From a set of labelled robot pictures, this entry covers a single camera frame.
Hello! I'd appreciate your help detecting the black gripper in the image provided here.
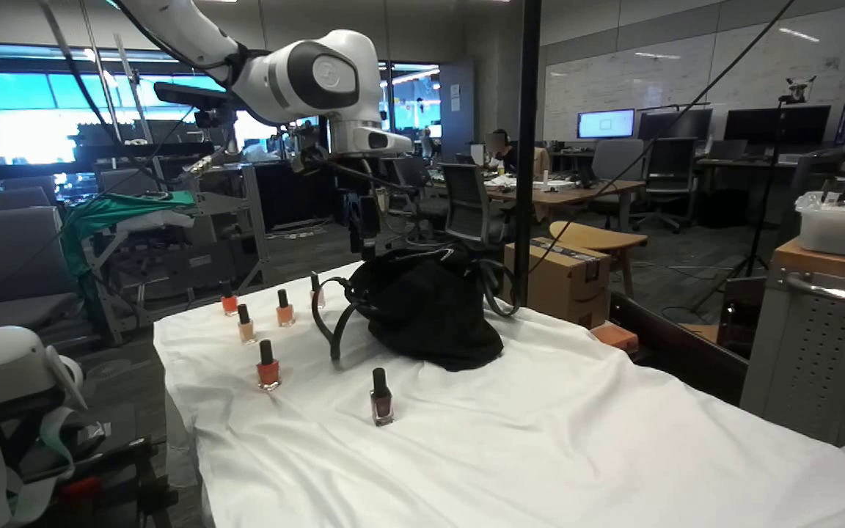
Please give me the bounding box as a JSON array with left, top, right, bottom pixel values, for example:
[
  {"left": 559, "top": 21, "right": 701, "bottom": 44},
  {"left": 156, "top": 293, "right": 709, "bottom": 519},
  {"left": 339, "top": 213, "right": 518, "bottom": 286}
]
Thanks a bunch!
[{"left": 339, "top": 155, "right": 411, "bottom": 257}]

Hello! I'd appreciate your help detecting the pink nail polish bottle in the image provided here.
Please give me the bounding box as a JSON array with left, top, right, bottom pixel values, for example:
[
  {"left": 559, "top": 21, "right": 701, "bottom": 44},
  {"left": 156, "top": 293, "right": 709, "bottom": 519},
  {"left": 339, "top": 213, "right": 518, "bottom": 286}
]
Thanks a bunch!
[{"left": 238, "top": 304, "right": 254, "bottom": 340}]

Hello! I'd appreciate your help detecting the red nail polish bottle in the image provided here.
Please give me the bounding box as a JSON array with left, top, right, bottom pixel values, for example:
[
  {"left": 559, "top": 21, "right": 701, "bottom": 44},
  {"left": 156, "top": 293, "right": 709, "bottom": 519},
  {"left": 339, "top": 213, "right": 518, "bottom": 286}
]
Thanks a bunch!
[
  {"left": 258, "top": 340, "right": 280, "bottom": 390},
  {"left": 219, "top": 290, "right": 238, "bottom": 314}
]

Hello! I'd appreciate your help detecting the dark nail polish bottle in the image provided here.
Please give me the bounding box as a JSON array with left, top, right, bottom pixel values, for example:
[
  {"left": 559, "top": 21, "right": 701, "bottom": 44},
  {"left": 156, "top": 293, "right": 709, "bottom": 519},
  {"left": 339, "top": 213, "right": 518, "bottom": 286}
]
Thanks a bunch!
[{"left": 370, "top": 367, "right": 392, "bottom": 425}]

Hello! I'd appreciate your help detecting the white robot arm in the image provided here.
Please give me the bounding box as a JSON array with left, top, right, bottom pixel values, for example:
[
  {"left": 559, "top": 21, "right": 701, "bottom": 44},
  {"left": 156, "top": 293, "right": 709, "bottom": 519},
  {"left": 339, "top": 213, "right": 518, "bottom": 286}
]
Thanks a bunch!
[{"left": 115, "top": 0, "right": 411, "bottom": 255}]

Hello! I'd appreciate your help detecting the orange nail polish bottle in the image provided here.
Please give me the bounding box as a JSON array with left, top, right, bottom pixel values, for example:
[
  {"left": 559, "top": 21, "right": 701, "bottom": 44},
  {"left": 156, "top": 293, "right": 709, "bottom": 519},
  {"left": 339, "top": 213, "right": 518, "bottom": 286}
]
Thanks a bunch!
[{"left": 276, "top": 290, "right": 297, "bottom": 326}]

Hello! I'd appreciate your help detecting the black office chair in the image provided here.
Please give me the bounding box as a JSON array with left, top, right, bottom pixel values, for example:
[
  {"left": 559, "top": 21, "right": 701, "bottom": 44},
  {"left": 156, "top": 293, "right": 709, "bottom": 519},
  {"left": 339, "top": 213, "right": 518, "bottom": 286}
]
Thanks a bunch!
[{"left": 443, "top": 163, "right": 489, "bottom": 242}]

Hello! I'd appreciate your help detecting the black handbag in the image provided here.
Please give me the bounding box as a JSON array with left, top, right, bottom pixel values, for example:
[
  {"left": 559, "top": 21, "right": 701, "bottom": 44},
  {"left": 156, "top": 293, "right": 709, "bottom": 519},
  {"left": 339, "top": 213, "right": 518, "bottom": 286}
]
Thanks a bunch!
[{"left": 310, "top": 245, "right": 518, "bottom": 373}]

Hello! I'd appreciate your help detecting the wooden side table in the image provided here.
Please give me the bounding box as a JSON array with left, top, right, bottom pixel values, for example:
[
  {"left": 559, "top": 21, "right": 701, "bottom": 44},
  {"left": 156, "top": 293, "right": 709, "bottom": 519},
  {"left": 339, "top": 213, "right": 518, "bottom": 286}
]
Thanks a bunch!
[{"left": 547, "top": 220, "right": 647, "bottom": 293}]

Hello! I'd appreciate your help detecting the cardboard box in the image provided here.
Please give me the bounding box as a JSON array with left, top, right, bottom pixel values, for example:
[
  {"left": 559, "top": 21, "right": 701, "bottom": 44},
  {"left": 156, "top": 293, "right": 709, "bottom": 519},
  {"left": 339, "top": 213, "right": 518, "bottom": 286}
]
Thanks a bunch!
[{"left": 527, "top": 236, "right": 609, "bottom": 329}]

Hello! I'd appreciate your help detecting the computer monitor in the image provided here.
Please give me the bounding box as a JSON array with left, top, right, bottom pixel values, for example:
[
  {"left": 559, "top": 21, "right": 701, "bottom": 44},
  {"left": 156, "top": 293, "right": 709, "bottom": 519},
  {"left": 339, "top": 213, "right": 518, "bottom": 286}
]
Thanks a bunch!
[{"left": 577, "top": 107, "right": 632, "bottom": 139}]

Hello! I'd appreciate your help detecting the black vertical pole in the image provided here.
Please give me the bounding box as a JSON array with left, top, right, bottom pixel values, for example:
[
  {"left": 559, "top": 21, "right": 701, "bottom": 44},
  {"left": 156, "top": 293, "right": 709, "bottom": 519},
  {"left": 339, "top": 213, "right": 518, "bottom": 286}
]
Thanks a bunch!
[{"left": 512, "top": 0, "right": 542, "bottom": 304}]

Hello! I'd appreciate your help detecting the white tablecloth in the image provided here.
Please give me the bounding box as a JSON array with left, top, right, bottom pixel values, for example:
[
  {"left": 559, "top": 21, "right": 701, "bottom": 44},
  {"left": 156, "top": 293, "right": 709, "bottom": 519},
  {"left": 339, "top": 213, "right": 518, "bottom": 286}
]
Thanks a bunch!
[{"left": 153, "top": 286, "right": 845, "bottom": 528}]

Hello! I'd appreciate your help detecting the grey metal cabinet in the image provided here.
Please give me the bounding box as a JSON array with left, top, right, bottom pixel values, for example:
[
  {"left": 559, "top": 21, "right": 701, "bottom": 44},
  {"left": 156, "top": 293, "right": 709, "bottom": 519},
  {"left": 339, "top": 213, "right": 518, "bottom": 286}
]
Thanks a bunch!
[{"left": 738, "top": 236, "right": 845, "bottom": 444}]

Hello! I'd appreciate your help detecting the white plastic container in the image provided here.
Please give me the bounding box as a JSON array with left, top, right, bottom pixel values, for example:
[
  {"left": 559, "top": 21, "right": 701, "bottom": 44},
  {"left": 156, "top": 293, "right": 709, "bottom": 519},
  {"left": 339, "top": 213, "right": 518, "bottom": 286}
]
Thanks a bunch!
[{"left": 794, "top": 189, "right": 845, "bottom": 255}]

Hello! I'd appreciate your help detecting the black camera tripod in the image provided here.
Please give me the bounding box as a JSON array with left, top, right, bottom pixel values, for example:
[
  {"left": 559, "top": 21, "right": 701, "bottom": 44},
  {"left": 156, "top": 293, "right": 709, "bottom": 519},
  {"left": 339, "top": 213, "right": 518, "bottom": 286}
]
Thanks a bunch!
[{"left": 687, "top": 75, "right": 816, "bottom": 311}]

